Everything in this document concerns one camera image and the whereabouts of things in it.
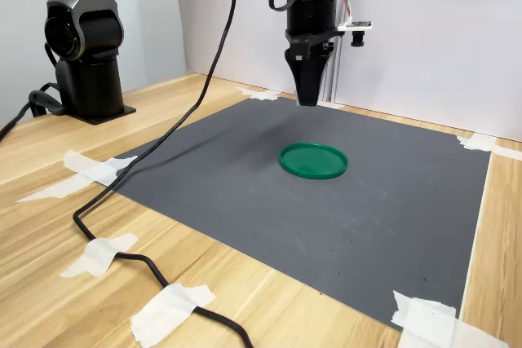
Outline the round green lid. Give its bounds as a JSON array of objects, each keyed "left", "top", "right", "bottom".
[{"left": 278, "top": 142, "right": 349, "bottom": 181}]

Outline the grey partition panel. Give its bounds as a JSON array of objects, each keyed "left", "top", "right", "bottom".
[
  {"left": 173, "top": 0, "right": 340, "bottom": 101},
  {"left": 332, "top": 0, "right": 522, "bottom": 142}
]

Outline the dark grey mat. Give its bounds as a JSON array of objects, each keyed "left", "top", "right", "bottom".
[{"left": 96, "top": 96, "right": 493, "bottom": 331}]

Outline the long thin white strip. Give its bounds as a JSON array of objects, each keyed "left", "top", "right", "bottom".
[{"left": 458, "top": 151, "right": 493, "bottom": 321}]

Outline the small white camera box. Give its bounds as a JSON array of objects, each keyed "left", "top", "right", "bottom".
[{"left": 336, "top": 19, "right": 374, "bottom": 49}]

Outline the long black camera cable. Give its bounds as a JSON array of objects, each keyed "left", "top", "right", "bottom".
[{"left": 72, "top": 0, "right": 254, "bottom": 348}]

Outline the black base power cable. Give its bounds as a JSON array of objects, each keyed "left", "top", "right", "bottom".
[{"left": 0, "top": 82, "right": 67, "bottom": 142}]

